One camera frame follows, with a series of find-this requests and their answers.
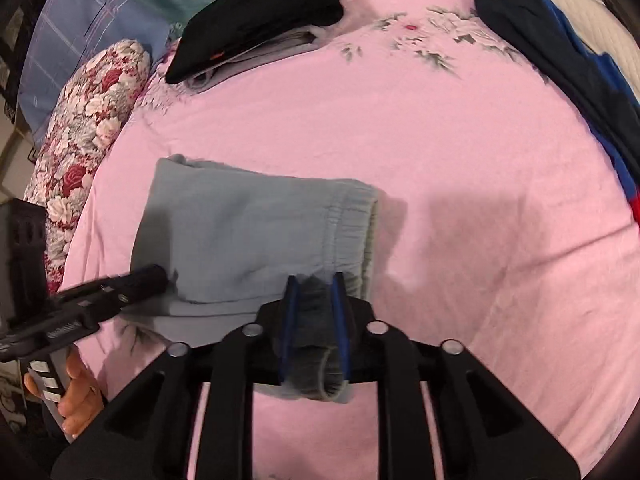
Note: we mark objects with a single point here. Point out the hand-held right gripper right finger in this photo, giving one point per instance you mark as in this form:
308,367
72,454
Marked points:
341,320

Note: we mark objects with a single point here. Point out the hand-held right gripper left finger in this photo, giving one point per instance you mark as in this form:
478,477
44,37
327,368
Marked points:
289,320

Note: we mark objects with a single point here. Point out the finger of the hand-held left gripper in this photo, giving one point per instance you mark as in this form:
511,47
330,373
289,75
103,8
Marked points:
140,282

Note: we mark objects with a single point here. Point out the grey pants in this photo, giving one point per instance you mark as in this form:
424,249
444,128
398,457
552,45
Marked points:
240,230

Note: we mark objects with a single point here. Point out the black folded pants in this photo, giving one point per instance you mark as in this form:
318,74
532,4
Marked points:
260,10

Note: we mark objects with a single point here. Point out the person's left hand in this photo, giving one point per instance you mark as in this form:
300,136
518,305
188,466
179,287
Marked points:
82,400

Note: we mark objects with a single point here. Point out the red white floral quilt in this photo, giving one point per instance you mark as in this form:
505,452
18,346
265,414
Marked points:
90,110

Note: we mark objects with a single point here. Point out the pink floral bedsheet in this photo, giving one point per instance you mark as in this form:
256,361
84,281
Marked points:
450,160

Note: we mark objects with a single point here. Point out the light grey folded garment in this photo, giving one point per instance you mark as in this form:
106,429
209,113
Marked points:
235,65

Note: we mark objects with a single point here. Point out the blue plaid pillow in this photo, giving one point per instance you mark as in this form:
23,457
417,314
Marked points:
85,20

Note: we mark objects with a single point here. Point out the navy blue garment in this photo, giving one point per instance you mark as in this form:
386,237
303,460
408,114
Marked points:
530,25

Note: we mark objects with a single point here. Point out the white quilted pillow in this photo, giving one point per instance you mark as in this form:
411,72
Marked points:
580,15

